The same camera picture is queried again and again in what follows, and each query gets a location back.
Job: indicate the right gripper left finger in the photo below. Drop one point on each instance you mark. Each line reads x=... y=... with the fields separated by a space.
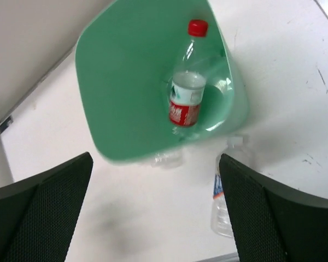
x=38 y=215

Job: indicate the green plastic bin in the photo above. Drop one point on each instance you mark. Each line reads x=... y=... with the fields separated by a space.
x=125 y=59

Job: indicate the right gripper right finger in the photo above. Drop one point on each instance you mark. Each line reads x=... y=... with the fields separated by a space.
x=270 y=220

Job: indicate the clear crushed plastic bottle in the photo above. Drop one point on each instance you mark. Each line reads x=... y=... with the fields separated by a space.
x=168 y=159

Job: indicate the aluminium frame rail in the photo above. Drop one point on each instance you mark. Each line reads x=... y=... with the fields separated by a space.
x=232 y=257

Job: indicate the red-label red-cap bottle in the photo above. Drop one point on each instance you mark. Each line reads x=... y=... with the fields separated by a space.
x=188 y=80

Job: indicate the blue-label clear bottle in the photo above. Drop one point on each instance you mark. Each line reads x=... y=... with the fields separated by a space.
x=236 y=147

